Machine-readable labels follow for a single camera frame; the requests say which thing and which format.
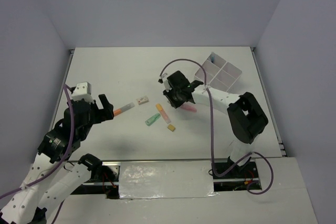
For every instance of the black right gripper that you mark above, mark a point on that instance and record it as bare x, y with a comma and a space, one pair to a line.
175, 103

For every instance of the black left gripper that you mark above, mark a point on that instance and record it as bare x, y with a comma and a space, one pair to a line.
107, 113

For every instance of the orange grey highlighter marker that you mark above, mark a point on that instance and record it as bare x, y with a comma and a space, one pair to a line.
123, 109

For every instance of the yellow pink highlighter marker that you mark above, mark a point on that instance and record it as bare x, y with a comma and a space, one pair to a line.
163, 113

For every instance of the yellow eraser block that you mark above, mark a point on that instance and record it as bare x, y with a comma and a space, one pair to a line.
171, 127

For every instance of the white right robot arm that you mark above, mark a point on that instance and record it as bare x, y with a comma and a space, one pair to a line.
247, 118

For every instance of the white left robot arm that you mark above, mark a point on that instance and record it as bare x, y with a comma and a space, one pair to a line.
37, 198

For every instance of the pink correction tape dispenser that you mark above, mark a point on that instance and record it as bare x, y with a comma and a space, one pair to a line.
188, 108

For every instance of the white staples box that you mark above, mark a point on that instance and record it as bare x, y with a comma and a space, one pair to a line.
142, 100

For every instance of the white right storage container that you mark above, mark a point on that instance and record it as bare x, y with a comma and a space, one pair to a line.
226, 77

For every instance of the white storage container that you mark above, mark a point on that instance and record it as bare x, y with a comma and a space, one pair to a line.
226, 77
211, 69

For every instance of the white left storage container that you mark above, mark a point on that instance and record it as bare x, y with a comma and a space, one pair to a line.
211, 69

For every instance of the silver foil covered panel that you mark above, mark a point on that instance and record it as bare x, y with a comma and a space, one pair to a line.
172, 179

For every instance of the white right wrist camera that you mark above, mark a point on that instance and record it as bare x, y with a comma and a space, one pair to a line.
163, 80

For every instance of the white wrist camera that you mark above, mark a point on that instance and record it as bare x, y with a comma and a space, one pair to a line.
82, 91
163, 80

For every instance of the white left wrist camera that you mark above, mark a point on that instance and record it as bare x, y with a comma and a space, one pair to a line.
82, 91

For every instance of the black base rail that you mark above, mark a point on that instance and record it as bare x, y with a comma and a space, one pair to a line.
109, 188

